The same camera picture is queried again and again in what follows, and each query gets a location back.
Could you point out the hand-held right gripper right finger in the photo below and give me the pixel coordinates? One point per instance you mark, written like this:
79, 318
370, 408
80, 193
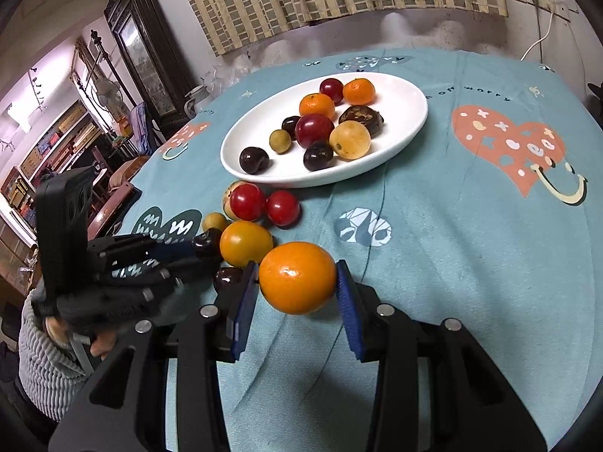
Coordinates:
348, 310

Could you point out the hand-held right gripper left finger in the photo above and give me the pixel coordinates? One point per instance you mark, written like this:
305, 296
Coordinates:
245, 310

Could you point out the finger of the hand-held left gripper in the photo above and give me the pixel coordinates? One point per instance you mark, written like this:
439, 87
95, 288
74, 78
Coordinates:
122, 245
188, 275

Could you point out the dark purple plum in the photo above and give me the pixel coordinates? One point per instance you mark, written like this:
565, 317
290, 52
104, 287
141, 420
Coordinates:
318, 156
254, 160
207, 242
291, 127
228, 278

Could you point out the orange mandarin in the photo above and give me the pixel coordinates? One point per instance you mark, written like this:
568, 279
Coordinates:
359, 92
297, 277
317, 107

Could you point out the yellow-green longan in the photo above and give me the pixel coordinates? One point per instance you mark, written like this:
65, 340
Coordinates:
215, 222
280, 141

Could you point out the pale yellow round fruit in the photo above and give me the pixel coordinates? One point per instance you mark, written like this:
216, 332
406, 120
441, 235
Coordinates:
350, 140

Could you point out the large red plum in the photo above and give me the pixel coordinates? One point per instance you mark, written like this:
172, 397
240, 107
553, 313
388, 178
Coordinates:
314, 130

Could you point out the dark brown wrinkled fruit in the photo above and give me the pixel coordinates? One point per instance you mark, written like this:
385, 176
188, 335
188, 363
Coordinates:
365, 117

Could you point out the white oval plate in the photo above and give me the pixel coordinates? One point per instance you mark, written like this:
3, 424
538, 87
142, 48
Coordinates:
400, 117

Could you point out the small red plum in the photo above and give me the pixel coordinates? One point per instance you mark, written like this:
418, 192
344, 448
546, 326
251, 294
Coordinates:
331, 90
246, 201
282, 208

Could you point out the person's left forearm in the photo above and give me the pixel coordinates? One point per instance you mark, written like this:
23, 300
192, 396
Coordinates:
42, 372

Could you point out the person's left hand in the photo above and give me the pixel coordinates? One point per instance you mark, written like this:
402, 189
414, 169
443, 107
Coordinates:
103, 343

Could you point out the brown padded chair back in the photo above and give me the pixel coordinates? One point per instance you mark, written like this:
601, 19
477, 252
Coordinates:
113, 205

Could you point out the yellow-orange round fruit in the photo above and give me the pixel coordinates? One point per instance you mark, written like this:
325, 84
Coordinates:
246, 243

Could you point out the tan seat cushion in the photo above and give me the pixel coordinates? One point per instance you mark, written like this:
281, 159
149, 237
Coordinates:
127, 169

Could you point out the tan striped round fruit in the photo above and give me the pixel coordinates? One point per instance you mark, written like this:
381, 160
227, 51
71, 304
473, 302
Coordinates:
228, 197

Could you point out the wooden bookshelf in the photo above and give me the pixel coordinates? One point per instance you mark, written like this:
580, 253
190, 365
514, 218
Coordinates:
56, 141

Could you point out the blue printed tablecloth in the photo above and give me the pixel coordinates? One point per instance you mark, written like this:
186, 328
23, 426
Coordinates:
447, 245

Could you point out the purple hanging clothes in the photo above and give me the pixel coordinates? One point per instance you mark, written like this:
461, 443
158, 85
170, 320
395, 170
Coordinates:
139, 120

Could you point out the white standing fan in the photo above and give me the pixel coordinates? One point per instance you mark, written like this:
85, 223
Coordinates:
107, 92

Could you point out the dark wooden cabinet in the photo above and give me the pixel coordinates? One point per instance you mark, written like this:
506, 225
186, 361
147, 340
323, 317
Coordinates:
141, 56

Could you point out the clear plastic wrap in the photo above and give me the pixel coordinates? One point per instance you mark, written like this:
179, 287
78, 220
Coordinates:
226, 75

